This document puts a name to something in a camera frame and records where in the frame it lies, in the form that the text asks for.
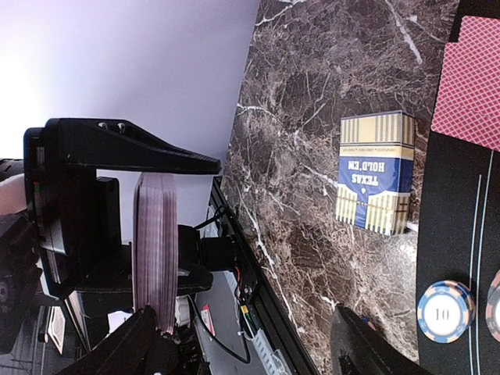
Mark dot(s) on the gold card box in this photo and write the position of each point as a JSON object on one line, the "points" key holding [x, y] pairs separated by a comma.
{"points": [[375, 173]]}

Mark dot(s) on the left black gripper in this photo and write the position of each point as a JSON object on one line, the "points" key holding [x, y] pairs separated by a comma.
{"points": [[61, 161]]}

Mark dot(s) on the white slotted cable duct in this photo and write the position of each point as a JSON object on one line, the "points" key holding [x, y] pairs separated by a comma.
{"points": [[272, 359]]}

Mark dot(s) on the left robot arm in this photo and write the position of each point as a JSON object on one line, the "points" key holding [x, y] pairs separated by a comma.
{"points": [[21, 271]]}

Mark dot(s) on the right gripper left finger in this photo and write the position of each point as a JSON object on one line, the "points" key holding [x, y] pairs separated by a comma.
{"points": [[123, 350]]}

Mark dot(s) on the blue chip mat edge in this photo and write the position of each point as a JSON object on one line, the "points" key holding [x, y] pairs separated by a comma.
{"points": [[445, 311]]}

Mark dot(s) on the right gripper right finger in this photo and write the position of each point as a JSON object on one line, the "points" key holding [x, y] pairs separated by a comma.
{"points": [[356, 348]]}

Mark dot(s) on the dealt card player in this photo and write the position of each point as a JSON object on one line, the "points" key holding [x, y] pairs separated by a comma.
{"points": [[467, 106]]}

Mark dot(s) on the red-backed card deck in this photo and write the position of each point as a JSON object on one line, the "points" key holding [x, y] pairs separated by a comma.
{"points": [[155, 243]]}

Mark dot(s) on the brown chip mat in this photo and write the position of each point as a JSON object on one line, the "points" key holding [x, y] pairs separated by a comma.
{"points": [[492, 308]]}

